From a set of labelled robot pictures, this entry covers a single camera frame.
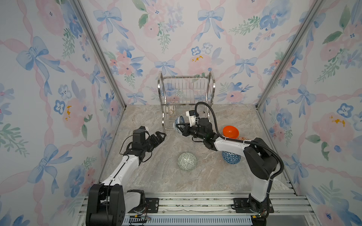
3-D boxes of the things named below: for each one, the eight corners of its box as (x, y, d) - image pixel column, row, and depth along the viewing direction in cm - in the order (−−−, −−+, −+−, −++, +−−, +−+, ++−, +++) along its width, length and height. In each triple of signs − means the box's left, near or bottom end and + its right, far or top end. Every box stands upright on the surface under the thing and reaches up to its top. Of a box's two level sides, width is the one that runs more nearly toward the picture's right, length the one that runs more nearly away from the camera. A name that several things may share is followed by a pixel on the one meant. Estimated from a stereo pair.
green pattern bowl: (177, 170, 88) (177, 167, 84) (178, 155, 94) (178, 152, 91) (196, 170, 88) (197, 167, 84) (195, 155, 94) (196, 152, 91)
